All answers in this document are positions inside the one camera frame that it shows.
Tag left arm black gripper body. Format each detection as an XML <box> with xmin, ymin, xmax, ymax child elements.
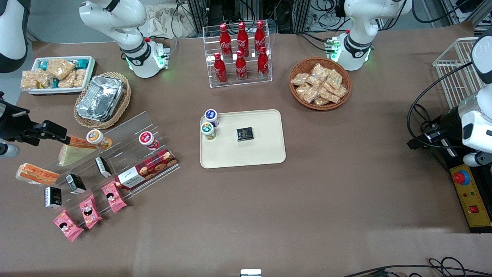
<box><xmin>422</xmin><ymin>107</ymin><xmax>463</xmax><ymax>149</ymax></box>

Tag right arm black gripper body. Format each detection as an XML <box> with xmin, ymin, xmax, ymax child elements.
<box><xmin>0</xmin><ymin>92</ymin><xmax>36</xmax><ymax>144</ymax></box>

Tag long sandwich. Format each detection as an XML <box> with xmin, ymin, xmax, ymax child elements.
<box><xmin>15</xmin><ymin>163</ymin><xmax>61</xmax><ymax>185</ymax></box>

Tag triangular wrapped sandwich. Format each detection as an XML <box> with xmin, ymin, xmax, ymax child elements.
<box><xmin>58</xmin><ymin>135</ymin><xmax>98</xmax><ymax>167</ymax></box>

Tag beige plastic tray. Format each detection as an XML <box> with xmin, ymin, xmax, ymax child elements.
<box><xmin>200</xmin><ymin>109</ymin><xmax>287</xmax><ymax>169</ymax></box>

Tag orange lid cup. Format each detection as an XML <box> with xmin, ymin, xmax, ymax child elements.
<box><xmin>86</xmin><ymin>129</ymin><xmax>113</xmax><ymax>150</ymax></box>

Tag stacked aluminium foil containers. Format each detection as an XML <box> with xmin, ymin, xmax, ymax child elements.
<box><xmin>76</xmin><ymin>75</ymin><xmax>125</xmax><ymax>122</ymax></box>

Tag white rectangular bin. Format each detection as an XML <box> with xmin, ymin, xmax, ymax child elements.
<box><xmin>24</xmin><ymin>56</ymin><xmax>96</xmax><ymax>95</ymax></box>

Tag oval light wicker basket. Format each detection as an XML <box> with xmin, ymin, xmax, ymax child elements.
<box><xmin>73</xmin><ymin>72</ymin><xmax>132</xmax><ymax>129</ymax></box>

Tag clear acrylic stepped display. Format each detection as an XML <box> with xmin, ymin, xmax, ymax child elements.
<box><xmin>24</xmin><ymin>111</ymin><xmax>181</xmax><ymax>216</ymax></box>

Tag yellow emergency stop control box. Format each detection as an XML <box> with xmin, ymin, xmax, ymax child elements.
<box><xmin>449</xmin><ymin>164</ymin><xmax>492</xmax><ymax>233</ymax></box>

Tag pink snack packet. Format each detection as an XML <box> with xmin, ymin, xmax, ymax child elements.
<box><xmin>79</xmin><ymin>194</ymin><xmax>103</xmax><ymax>230</ymax></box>
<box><xmin>101</xmin><ymin>181</ymin><xmax>127</xmax><ymax>214</ymax></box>
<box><xmin>53</xmin><ymin>210</ymin><xmax>84</xmax><ymax>242</ymax></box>

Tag red lid cup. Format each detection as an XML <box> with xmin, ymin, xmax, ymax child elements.
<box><xmin>139</xmin><ymin>131</ymin><xmax>160</xmax><ymax>150</ymax></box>

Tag red tartan cookie box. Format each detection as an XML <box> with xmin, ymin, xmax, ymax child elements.
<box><xmin>115</xmin><ymin>149</ymin><xmax>178</xmax><ymax>190</ymax></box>

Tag round brown wicker basket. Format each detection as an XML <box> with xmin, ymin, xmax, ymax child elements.
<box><xmin>289</xmin><ymin>57</ymin><xmax>352</xmax><ymax>111</ymax></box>

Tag green lid cup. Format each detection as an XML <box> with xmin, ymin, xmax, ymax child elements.
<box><xmin>200</xmin><ymin>122</ymin><xmax>216</xmax><ymax>141</ymax></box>

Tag crumpled beige cloth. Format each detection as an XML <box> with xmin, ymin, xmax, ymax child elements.
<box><xmin>147</xmin><ymin>5</ymin><xmax>196</xmax><ymax>39</ymax></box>

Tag blue lid cup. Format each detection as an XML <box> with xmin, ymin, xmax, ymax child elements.
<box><xmin>204</xmin><ymin>109</ymin><xmax>220</xmax><ymax>127</ymax></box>

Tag red cola bottle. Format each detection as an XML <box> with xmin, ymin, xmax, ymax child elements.
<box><xmin>254</xmin><ymin>20</ymin><xmax>266</xmax><ymax>54</ymax></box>
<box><xmin>235</xmin><ymin>50</ymin><xmax>248</xmax><ymax>82</ymax></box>
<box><xmin>237</xmin><ymin>22</ymin><xmax>249</xmax><ymax>57</ymax></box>
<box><xmin>214</xmin><ymin>52</ymin><xmax>227</xmax><ymax>84</ymax></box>
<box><xmin>257</xmin><ymin>47</ymin><xmax>269</xmax><ymax>79</ymax></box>
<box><xmin>219</xmin><ymin>23</ymin><xmax>232</xmax><ymax>59</ymax></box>

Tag clear acrylic bottle rack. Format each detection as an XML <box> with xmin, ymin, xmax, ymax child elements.
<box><xmin>203</xmin><ymin>22</ymin><xmax>273</xmax><ymax>89</ymax></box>

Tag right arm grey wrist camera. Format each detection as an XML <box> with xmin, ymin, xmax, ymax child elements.
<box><xmin>0</xmin><ymin>143</ymin><xmax>20</xmax><ymax>159</ymax></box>

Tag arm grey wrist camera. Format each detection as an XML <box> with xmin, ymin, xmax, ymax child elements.
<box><xmin>463</xmin><ymin>151</ymin><xmax>492</xmax><ymax>167</ymax></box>
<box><xmin>0</xmin><ymin>143</ymin><xmax>20</xmax><ymax>159</ymax></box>

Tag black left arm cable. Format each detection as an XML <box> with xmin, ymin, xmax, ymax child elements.
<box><xmin>407</xmin><ymin>61</ymin><xmax>474</xmax><ymax>150</ymax></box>

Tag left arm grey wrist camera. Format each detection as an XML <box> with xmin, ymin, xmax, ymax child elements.
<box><xmin>463</xmin><ymin>151</ymin><xmax>492</xmax><ymax>167</ymax></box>

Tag white wire basket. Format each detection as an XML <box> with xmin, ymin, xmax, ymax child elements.
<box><xmin>432</xmin><ymin>37</ymin><xmax>485</xmax><ymax>110</ymax></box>

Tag black floor cable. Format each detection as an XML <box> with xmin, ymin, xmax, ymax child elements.
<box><xmin>342</xmin><ymin>257</ymin><xmax>492</xmax><ymax>277</ymax></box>

